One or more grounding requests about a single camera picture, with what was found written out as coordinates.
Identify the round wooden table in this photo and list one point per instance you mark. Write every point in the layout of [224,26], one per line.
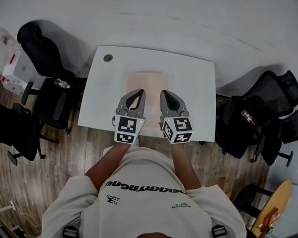
[280,197]

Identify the white table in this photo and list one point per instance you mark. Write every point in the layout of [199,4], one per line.
[104,95]

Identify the orange box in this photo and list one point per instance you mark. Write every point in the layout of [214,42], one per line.
[270,216]

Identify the person's white shirt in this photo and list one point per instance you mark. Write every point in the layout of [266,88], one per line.
[144,207]

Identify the clear water bottle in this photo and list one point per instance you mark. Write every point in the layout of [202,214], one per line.
[62,82]

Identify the person's left forearm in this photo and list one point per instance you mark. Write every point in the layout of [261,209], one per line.
[106,165]

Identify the black mesh office chair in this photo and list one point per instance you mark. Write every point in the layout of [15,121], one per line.
[270,90]
[295,125]

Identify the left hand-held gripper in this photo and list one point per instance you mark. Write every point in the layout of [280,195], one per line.
[126,126]

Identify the white cardboard box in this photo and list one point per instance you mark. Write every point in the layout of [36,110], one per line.
[20,71]

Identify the red label bottle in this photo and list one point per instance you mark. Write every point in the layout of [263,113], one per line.
[248,117]

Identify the person's right forearm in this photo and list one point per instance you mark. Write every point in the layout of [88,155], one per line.
[185,167]

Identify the cluttered workbench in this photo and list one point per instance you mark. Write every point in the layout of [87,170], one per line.
[0,229]

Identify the pink folder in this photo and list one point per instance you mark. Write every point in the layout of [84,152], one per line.
[149,83]

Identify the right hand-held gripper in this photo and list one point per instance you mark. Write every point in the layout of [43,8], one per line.
[181,126]

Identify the clear plastic storage box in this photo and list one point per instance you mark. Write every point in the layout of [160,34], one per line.
[2,46]

